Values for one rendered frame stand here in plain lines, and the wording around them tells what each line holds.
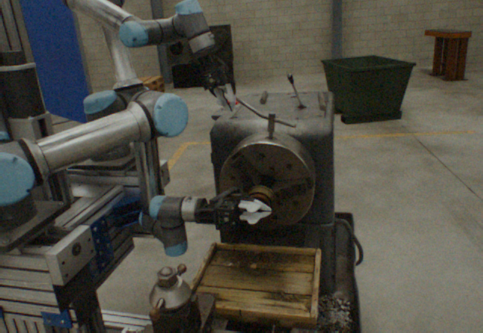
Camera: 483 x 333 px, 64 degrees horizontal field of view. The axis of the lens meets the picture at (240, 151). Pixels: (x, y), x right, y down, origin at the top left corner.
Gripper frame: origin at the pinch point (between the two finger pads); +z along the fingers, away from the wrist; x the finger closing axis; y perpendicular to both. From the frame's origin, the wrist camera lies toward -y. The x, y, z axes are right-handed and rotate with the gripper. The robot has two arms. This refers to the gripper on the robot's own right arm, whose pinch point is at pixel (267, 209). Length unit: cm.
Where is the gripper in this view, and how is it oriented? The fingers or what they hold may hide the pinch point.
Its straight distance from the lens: 112.8
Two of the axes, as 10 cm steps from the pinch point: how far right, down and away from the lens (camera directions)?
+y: -2.5, 3.4, -9.1
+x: -0.8, -9.4, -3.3
